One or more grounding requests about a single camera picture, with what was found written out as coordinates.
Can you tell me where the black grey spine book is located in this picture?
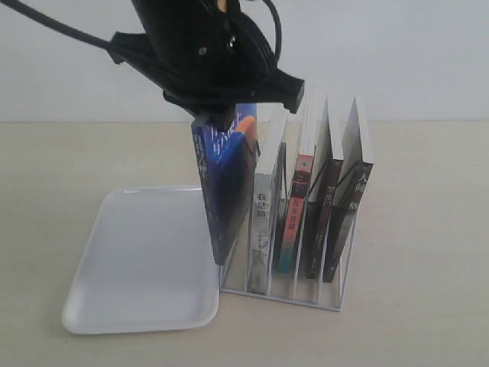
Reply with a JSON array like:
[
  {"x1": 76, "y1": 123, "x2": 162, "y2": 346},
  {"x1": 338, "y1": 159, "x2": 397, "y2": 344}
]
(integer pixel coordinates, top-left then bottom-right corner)
[{"x1": 322, "y1": 95, "x2": 374, "y2": 283}]

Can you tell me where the dark red spine book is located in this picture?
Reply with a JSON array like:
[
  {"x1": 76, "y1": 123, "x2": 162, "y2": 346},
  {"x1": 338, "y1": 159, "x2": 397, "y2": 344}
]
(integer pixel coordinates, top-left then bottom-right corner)
[{"x1": 306, "y1": 95, "x2": 344, "y2": 279}]

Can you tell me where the blue moon cover book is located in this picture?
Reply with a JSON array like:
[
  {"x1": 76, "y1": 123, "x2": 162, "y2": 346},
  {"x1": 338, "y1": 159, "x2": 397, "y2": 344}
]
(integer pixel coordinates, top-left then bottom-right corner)
[{"x1": 191, "y1": 103, "x2": 257, "y2": 265}]

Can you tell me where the grey white spine book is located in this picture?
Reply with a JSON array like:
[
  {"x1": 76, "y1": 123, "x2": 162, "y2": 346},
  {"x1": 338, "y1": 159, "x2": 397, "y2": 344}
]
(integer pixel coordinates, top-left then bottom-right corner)
[{"x1": 247, "y1": 106, "x2": 287, "y2": 294}]

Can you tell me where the red teal spine book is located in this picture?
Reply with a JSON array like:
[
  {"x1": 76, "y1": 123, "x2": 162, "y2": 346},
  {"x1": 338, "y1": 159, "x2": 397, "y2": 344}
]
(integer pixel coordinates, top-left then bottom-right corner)
[{"x1": 277, "y1": 88, "x2": 321, "y2": 274}]

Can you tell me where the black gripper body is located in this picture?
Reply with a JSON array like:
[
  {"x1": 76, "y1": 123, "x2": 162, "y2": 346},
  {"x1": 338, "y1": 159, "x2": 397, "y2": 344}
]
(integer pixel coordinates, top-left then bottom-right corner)
[{"x1": 110, "y1": 1, "x2": 305, "y2": 115}]

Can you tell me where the white plastic tray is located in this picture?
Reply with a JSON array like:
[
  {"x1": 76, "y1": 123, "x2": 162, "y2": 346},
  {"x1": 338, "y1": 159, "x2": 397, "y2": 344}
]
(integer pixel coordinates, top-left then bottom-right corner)
[{"x1": 62, "y1": 186, "x2": 220, "y2": 335}]

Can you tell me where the white wire book rack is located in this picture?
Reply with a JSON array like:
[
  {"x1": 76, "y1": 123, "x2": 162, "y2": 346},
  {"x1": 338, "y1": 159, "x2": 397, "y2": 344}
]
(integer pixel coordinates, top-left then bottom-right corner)
[{"x1": 219, "y1": 141, "x2": 358, "y2": 310}]

